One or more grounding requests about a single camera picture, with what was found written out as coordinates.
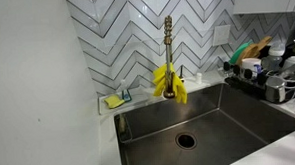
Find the round wooden cutting board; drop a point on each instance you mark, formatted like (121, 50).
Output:
(248, 53)

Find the yellow sponge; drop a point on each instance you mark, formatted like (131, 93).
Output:
(113, 101)

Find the black steel dish rack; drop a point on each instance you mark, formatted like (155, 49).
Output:
(246, 87)

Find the green cutting board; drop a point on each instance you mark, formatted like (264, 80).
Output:
(237, 55)

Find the clear baby bottle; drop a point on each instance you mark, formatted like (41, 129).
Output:
(275, 58)

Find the small white bottle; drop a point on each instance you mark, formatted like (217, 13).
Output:
(198, 78)

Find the sink caddy holder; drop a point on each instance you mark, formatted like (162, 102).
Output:
(123, 127)

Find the blue dish scrubber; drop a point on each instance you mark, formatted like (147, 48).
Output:
(127, 96)

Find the yellow cloth on faucet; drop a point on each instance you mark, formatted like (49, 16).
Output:
(159, 79)

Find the round sink drain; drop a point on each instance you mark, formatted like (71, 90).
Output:
(186, 141)

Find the stainless steel sink basin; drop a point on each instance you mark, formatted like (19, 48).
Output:
(230, 135)

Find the white wall outlet plate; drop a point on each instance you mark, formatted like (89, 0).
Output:
(221, 35)

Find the yellow rubber glove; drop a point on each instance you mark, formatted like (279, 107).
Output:
(180, 89)

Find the stainless steel utensil cup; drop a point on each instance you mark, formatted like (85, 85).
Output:
(274, 90)

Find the brass pull-down kitchen faucet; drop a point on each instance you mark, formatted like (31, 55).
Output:
(168, 51)

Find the white mug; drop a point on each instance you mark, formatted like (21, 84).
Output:
(250, 65)

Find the clear soap dispenser bottle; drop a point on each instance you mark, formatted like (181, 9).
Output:
(122, 87)

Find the white sponge tray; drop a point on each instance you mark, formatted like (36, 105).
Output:
(138, 97)

